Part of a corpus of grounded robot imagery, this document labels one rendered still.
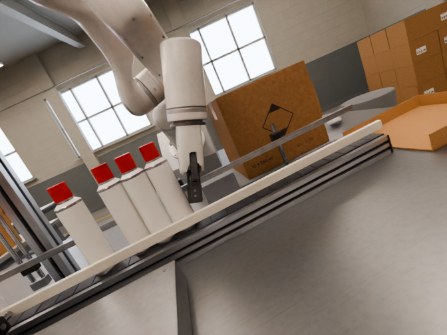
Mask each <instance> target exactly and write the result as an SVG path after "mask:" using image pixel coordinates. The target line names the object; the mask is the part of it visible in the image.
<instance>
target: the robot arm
mask: <svg viewBox="0 0 447 335"><path fill-rule="evenodd" d="M29 1H30V2H32V3H34V4H36V5H38V6H40V7H44V8H46V9H49V10H52V11H55V12H57V13H60V14H62V15H65V16H66V17H68V18H70V19H72V20H73V21H75V22H76V23H77V24H78V25H79V26H80V27H81V28H82V29H83V30H84V31H85V33H86V34H87V35H88V36H89V37H90V39H91V40H92V41H93V43H94V44H95V45H96V46H97V47H98V48H99V50H100V51H101V53H102V54H103V55H104V57H105V58H106V60H107V61H108V63H109V65H110V67H111V69H112V72H113V75H114V79H115V83H116V88H117V91H118V95H119V98H120V101H121V103H122V105H123V106H124V107H125V109H126V110H127V111H128V112H129V113H130V114H131V115H134V116H144V115H146V114H147V113H149V112H150V111H152V110H153V109H154V111H153V115H152V116H153V119H154V121H155V123H156V124H157V126H158V127H159V128H160V129H161V131H162V132H163V133H164V134H165V136H166V137H167V138H168V139H169V144H168V148H169V151H170V153H171V154H172V155H173V156H174V157H175V158H176V159H178V163H179V169H180V173H181V174H182V175H183V174H184V172H186V177H187V183H188V184H187V185H186V186H187V192H188V202H189V203H199V202H202V201H203V196H202V185H201V181H200V172H201V173H202V172H203V170H204V154H203V147H204V145H205V142H206V138H205V135H204V133H203V132H202V130H201V125H206V123H205V122H203V120H207V119H208V117H207V108H206V92H205V84H204V68H203V59H202V45H201V43H200V42H199V41H197V40H195V39H193V38H189V37H172V38H168V37H167V36H166V34H165V32H164V31H163V29H162V28H161V26H160V24H159V23H158V22H157V20H156V18H155V16H154V15H153V13H152V12H151V10H150V8H149V6H148V5H147V4H146V2H145V1H144V0H29ZM134 56H135V57H136V58H137V59H138V60H139V61H140V62H141V63H142V64H143V65H144V66H145V69H144V70H142V71H141V72H140V73H139V74H137V75H136V76H135V77H134V78H133V76H132V67H133V63H134Z"/></svg>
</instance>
